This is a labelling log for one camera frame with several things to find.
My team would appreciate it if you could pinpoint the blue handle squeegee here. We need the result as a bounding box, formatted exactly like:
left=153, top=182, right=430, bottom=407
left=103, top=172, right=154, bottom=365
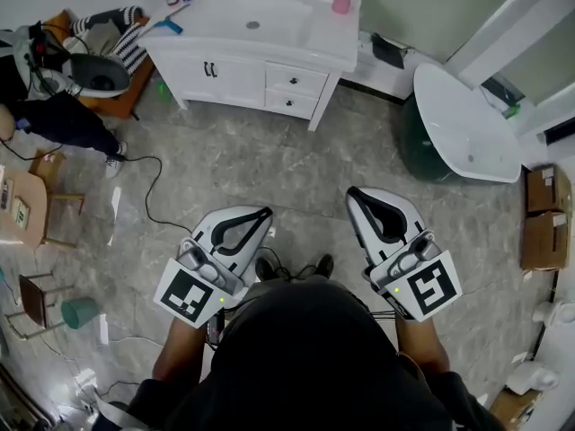
left=141, top=1, right=193, bottom=40

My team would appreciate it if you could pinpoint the flat cardboard box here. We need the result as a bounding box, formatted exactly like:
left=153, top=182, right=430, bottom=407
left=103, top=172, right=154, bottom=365
left=488, top=388, right=535, bottom=428

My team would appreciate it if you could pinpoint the white low cabinet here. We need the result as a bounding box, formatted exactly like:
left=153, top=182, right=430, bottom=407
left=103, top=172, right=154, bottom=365
left=339, top=31, right=426, bottom=102

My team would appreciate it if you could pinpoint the black white striped cloth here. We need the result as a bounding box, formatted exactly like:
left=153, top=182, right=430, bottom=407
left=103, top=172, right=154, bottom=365
left=69, top=5, right=152, bottom=75

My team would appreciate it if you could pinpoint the person's right shoe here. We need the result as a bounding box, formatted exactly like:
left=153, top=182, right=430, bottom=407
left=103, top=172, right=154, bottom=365
left=313, top=252, right=335, bottom=278

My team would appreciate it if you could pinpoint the black belt control box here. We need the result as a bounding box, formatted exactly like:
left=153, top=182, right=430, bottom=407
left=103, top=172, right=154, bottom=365
left=207, top=310, right=226, bottom=345

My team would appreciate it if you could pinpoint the person's left forearm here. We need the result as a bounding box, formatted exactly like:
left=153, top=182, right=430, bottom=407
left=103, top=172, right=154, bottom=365
left=152, top=316, right=217, bottom=383

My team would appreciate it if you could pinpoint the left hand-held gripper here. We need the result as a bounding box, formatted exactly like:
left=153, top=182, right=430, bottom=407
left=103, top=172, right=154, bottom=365
left=153, top=205, right=275, bottom=330

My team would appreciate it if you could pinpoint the light wooden table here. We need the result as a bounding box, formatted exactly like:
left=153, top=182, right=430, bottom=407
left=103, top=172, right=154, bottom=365
left=0, top=166, right=86, bottom=251

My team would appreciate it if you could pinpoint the white sink vanity cabinet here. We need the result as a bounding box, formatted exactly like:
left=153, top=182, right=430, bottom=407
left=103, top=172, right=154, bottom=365
left=138, top=0, right=363, bottom=133

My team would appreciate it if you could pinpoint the orange chair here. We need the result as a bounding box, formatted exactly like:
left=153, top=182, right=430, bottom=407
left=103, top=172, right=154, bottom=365
left=44, top=9, right=156, bottom=119

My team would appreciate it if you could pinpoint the person's right forearm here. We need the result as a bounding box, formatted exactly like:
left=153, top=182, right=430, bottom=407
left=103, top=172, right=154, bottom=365
left=394, top=316, right=450, bottom=376

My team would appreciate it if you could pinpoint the brown seat metal chair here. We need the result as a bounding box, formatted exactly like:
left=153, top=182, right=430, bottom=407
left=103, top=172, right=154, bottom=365
left=4, top=271, right=75, bottom=341

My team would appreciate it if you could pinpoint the white ceramic fixture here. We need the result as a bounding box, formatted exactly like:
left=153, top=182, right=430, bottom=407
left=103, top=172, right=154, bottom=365
left=506, top=360, right=561, bottom=395
left=532, top=298, right=575, bottom=328

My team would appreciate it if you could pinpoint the person's dark shirt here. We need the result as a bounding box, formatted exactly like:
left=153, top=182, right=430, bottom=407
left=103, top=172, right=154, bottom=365
left=128, top=276, right=509, bottom=431

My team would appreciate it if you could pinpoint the black flat device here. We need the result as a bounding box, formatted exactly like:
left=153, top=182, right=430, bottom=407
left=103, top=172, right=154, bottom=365
left=371, top=33, right=405, bottom=69

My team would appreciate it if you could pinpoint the small cardboard box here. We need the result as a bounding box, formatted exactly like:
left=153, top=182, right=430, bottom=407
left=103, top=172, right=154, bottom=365
left=29, top=149, right=67, bottom=183

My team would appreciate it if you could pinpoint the grey harness strap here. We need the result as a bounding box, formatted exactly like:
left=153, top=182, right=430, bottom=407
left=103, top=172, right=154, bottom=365
left=80, top=383, right=136, bottom=431

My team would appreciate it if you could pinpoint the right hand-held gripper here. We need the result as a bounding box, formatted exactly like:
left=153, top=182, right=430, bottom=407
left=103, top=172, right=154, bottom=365
left=344, top=186, right=464, bottom=323

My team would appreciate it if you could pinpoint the black floor cable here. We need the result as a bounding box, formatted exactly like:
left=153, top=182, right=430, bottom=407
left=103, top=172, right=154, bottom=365
left=120, top=154, right=194, bottom=233

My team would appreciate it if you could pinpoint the green plastic bucket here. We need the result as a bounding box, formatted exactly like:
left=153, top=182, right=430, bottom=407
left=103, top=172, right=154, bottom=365
left=60, top=297, right=100, bottom=330

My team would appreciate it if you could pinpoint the white bathtub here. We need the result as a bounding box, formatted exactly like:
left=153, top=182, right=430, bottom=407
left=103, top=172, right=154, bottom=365
left=401, top=62, right=523, bottom=184

